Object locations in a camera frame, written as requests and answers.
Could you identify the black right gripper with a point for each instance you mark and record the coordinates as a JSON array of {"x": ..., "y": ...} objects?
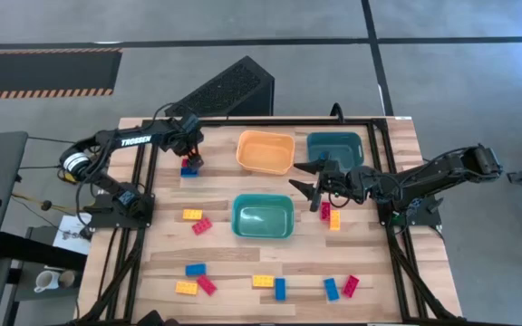
[{"x": 333, "y": 183}]

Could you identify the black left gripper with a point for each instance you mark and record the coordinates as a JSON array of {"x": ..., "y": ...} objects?
[{"x": 184, "y": 141}]

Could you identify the red toy brick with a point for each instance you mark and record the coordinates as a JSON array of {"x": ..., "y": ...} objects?
[
  {"x": 206, "y": 285},
  {"x": 202, "y": 226},
  {"x": 350, "y": 286},
  {"x": 183, "y": 162},
  {"x": 325, "y": 211}
]

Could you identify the blue toy brick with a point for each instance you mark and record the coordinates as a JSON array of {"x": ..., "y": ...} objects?
[
  {"x": 188, "y": 172},
  {"x": 280, "y": 289},
  {"x": 195, "y": 270},
  {"x": 331, "y": 289},
  {"x": 322, "y": 156}
]

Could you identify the yellow toy brick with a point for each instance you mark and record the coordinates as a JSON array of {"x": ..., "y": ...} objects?
[
  {"x": 186, "y": 288},
  {"x": 192, "y": 214},
  {"x": 334, "y": 220},
  {"x": 263, "y": 281}
]

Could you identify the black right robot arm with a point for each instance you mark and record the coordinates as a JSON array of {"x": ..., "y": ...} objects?
[{"x": 442, "y": 174}]

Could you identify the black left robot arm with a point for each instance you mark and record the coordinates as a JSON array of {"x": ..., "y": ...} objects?
[{"x": 134, "y": 140}]

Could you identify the dark blue-grey plastic bin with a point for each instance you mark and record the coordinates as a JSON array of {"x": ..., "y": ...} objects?
[{"x": 342, "y": 145}]

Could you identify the yellow plastic bin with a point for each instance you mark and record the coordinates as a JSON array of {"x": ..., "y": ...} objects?
[{"x": 265, "y": 151}]

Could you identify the teal green plastic bin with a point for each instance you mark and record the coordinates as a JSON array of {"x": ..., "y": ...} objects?
[{"x": 263, "y": 217}]

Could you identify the black perforated computer case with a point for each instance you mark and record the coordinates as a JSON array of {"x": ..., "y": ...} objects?
[{"x": 225, "y": 88}]

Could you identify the white paper sheet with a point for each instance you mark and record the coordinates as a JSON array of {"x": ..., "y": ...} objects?
[{"x": 73, "y": 233}]

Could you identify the black hazard-striped floor mat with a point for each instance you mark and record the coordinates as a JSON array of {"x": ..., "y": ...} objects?
[{"x": 43, "y": 72}]

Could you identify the brown cup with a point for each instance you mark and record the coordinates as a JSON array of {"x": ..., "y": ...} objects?
[{"x": 67, "y": 279}]

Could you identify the dark low side shelf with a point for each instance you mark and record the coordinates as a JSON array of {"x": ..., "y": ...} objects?
[{"x": 39, "y": 253}]

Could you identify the white mug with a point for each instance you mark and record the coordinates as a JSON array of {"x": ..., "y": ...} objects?
[{"x": 45, "y": 280}]

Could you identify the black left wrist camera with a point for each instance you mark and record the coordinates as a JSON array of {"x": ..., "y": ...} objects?
[{"x": 190, "y": 122}]

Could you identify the black aluminium table frame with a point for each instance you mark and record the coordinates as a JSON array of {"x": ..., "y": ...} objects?
[{"x": 288, "y": 121}]

